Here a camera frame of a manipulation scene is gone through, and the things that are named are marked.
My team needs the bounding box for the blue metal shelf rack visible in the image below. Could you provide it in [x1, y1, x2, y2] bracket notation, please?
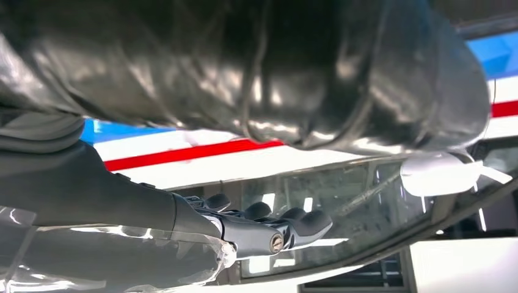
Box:
[81, 30, 518, 145]

